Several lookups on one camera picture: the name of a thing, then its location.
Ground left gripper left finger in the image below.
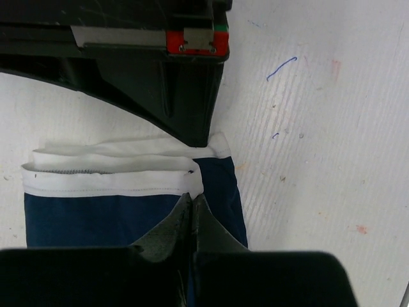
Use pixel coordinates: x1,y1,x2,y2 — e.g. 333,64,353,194
132,193,192,306

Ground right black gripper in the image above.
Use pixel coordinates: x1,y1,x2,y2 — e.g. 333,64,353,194
1,1,232,147

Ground navy blue underwear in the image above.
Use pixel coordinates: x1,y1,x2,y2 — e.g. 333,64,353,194
22,133,247,248

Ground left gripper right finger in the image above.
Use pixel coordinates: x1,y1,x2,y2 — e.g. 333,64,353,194
191,194,250,306

